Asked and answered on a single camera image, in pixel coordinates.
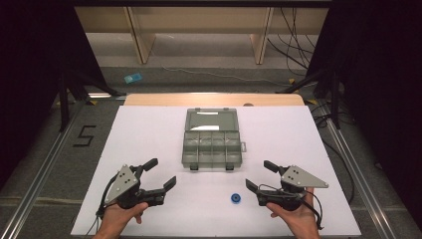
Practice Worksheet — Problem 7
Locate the person's right hand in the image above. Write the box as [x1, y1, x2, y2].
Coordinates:
[266, 187, 321, 239]

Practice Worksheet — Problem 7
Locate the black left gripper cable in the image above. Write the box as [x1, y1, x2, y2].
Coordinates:
[86, 173, 119, 236]

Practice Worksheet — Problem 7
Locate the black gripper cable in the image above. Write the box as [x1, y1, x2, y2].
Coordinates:
[86, 173, 119, 236]
[258, 183, 325, 231]

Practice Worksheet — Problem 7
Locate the aluminium floor rail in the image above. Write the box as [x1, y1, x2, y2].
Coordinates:
[316, 103, 399, 239]
[0, 99, 88, 239]

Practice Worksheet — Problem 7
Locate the dark curtain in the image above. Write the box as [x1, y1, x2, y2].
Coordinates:
[307, 0, 422, 230]
[0, 0, 110, 190]

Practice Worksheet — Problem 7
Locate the bundle of black cables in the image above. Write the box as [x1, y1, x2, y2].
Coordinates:
[266, 6, 320, 78]

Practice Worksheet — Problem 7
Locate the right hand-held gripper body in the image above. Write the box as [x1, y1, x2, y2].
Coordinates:
[256, 164, 330, 212]

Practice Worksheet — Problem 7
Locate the black metal stand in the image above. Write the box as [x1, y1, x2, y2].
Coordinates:
[57, 64, 127, 133]
[275, 66, 343, 131]

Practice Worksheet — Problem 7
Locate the person's left hand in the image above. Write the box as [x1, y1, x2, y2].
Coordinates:
[94, 201, 149, 239]

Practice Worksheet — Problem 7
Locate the black floor cable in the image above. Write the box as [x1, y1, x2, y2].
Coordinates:
[310, 102, 356, 205]

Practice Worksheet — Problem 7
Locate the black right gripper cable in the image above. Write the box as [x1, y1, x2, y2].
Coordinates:
[258, 183, 325, 231]

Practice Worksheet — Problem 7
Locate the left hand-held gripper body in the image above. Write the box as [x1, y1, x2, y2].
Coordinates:
[104, 163, 167, 210]

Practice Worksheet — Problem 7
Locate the white table sheet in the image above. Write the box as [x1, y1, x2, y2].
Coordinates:
[70, 105, 362, 237]

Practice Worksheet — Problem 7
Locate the beige wooden desk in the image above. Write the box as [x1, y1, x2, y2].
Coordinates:
[74, 6, 330, 66]

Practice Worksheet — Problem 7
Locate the clear grey compartment box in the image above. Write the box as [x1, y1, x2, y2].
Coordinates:
[181, 107, 249, 172]

